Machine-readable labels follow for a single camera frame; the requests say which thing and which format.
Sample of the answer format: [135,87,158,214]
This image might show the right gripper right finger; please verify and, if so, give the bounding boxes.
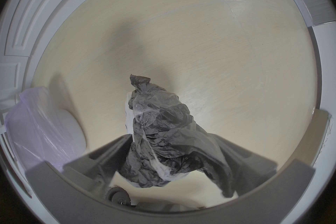
[216,136,278,193]

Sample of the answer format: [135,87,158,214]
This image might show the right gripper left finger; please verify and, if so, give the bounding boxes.
[64,134,132,190]

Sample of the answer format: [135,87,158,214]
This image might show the black plastic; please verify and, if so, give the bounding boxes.
[117,74,238,198]

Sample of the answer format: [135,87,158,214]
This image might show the purple plastic bag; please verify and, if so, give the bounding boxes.
[5,86,87,172]

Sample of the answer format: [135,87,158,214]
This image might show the white trash bin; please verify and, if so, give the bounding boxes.
[56,109,87,158]

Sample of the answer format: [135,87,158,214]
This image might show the white wardrobe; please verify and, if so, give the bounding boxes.
[0,0,187,118]

